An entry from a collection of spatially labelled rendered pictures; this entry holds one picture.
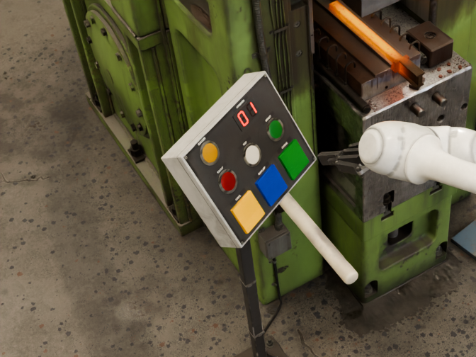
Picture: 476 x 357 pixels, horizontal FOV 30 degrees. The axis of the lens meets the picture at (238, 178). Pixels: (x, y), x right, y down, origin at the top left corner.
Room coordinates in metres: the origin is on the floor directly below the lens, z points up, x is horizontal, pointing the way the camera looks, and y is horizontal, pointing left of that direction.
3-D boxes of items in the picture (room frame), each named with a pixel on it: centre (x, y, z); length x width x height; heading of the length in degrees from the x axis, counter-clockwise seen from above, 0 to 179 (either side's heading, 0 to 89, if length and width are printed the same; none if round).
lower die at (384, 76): (2.04, -0.38, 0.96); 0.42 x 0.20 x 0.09; 23
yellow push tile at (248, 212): (1.39, -0.01, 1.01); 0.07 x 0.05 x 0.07; 138
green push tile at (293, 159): (1.54, -0.14, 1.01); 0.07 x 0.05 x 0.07; 138
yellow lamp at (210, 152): (1.45, 0.06, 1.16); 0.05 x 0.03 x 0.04; 113
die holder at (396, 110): (2.07, -0.43, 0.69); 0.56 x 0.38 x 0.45; 23
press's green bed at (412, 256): (2.07, -0.43, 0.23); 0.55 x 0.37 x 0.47; 23
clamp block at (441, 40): (1.98, -0.60, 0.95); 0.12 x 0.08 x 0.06; 23
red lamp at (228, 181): (1.42, 0.02, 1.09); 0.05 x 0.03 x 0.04; 113
